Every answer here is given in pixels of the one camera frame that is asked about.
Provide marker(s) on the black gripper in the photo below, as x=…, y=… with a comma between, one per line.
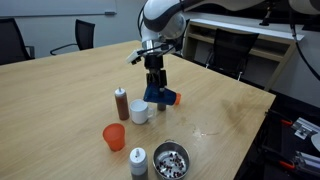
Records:
x=154, y=63

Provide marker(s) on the blue plastic cup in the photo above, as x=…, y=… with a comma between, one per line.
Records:
x=166, y=97

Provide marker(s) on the brown sauce squeeze bottle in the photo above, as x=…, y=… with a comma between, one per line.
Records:
x=122, y=106

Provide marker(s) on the small orange plastic cup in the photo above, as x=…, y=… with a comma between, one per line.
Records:
x=179, y=99

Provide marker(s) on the white ceramic mug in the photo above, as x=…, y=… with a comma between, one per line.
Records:
x=139, y=113

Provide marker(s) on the large orange plastic cup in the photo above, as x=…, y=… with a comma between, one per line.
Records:
x=114, y=138

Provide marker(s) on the small clear brown-filled bottle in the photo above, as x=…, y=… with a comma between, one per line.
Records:
x=161, y=107

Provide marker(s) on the steel bowl with beans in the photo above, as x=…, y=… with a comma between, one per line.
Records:
x=171, y=161

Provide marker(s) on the grey whiteboard eraser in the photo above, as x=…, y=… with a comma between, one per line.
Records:
x=110, y=13

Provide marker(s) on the black office chair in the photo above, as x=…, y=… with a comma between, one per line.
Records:
x=85, y=33
x=11, y=40

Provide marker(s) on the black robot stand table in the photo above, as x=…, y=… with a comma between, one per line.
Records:
x=276, y=140

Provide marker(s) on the white round disc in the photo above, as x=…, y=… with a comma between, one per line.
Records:
x=316, y=141

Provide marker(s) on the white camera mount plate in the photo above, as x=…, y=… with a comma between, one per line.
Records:
x=134, y=56

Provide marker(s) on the black wall screen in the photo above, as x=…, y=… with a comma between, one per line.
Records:
x=240, y=16

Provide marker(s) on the black camera stand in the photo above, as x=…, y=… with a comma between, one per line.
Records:
x=266, y=18

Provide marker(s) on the silver metal bracket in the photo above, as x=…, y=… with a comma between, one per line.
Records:
x=303, y=128

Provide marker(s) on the silver aluminium rail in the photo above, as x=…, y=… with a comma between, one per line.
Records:
x=308, y=161

